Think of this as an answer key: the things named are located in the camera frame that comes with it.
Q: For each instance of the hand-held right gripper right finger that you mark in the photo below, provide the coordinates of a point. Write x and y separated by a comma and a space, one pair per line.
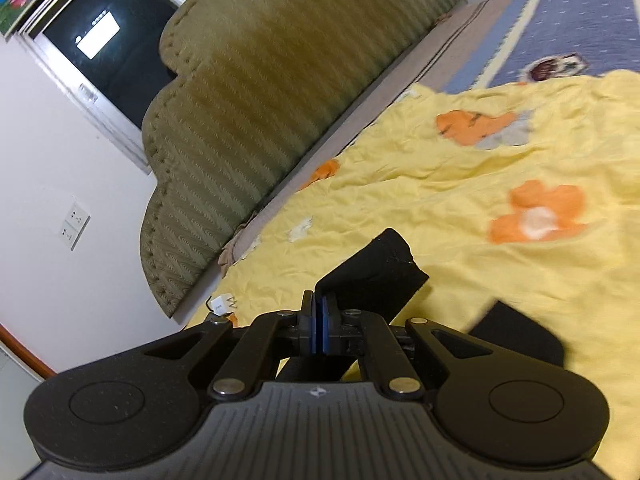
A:
328, 324

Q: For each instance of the white charger plug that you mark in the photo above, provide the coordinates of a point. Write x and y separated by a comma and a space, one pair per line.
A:
220, 304

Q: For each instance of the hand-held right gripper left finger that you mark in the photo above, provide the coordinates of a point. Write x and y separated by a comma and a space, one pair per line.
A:
312, 322

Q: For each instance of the red-brown wooden door frame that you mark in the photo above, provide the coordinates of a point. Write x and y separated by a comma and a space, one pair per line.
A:
25, 352

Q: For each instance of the white wall socket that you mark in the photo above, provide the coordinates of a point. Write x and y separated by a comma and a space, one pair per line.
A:
75, 226

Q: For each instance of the olive green upholstered headboard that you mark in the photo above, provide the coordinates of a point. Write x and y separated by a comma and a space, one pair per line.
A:
240, 110

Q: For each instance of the beige crumpled cloth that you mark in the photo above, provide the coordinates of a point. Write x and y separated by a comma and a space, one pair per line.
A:
237, 247

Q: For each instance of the yellow carrot print blanket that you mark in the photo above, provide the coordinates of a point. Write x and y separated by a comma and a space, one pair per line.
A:
450, 185

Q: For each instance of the black pants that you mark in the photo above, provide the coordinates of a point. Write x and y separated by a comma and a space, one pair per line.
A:
385, 265

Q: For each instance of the blue printed quilt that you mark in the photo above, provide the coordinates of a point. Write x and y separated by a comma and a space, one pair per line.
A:
575, 20

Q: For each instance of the dark window with metal frame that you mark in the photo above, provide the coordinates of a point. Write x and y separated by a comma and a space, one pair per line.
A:
115, 50

